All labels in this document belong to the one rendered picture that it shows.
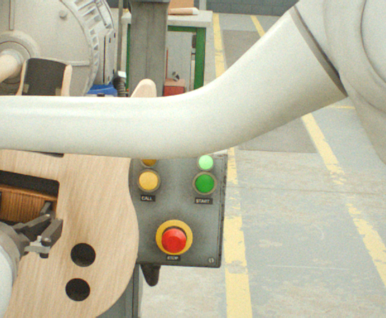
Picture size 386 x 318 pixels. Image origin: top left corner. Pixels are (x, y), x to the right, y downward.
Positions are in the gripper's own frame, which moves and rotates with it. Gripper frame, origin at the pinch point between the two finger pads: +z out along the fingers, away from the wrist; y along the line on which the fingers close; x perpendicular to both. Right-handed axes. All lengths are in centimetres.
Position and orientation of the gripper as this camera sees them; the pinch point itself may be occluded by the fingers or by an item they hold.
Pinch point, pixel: (21, 208)
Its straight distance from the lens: 125.7
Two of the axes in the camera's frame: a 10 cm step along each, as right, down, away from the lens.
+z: 0.2, -2.5, 9.7
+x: 1.8, -9.5, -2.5
